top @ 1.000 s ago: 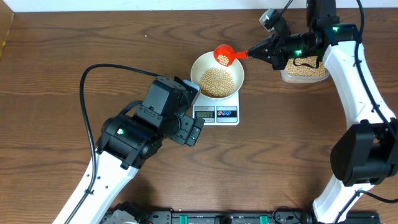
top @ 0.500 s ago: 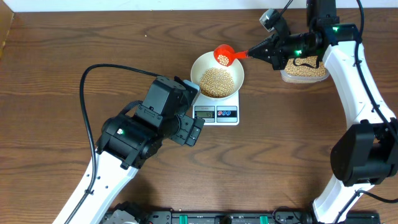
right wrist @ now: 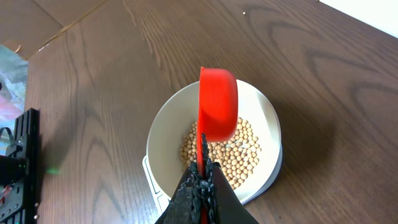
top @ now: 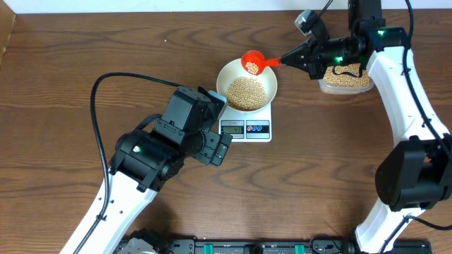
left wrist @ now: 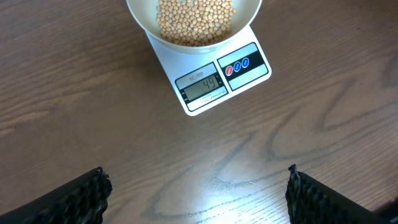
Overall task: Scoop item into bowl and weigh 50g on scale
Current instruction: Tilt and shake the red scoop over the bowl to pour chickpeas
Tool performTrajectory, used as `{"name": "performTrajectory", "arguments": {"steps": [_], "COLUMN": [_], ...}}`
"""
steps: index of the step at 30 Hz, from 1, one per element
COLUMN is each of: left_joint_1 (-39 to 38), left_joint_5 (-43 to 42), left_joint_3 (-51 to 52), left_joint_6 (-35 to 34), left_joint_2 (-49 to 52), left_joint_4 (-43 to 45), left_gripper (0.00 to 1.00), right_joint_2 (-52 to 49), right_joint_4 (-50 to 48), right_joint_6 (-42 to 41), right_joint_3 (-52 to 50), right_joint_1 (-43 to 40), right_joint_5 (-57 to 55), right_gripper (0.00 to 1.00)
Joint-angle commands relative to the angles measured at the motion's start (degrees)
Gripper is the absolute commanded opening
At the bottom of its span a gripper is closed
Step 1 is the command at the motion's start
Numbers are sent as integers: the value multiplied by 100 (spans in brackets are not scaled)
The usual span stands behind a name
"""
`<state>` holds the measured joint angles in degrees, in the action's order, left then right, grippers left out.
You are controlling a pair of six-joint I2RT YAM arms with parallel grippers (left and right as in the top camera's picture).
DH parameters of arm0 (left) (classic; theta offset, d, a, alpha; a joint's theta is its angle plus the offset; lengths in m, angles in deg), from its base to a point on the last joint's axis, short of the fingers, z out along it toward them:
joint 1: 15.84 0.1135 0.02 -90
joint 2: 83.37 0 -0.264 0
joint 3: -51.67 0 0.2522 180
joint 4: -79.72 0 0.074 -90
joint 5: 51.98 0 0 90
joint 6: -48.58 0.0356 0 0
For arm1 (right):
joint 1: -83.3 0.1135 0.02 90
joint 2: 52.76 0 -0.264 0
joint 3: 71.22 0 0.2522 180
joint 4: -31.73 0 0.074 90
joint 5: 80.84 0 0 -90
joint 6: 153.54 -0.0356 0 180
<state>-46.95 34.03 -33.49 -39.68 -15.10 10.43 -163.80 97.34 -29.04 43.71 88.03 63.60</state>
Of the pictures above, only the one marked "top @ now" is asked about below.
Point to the cream ceramic bowl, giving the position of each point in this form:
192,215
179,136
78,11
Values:
229,77

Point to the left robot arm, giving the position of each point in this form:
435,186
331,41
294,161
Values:
145,159

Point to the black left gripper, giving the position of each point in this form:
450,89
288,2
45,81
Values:
215,147

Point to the clear plastic container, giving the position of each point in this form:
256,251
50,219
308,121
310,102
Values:
345,80

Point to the red plastic measuring scoop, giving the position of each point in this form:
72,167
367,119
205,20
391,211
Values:
254,62

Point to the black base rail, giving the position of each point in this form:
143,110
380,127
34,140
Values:
148,241

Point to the pile of soybeans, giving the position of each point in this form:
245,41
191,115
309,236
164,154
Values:
251,91

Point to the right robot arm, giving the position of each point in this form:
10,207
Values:
416,175

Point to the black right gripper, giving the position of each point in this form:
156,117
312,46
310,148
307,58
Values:
311,63

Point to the white digital kitchen scale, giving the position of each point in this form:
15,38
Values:
247,126

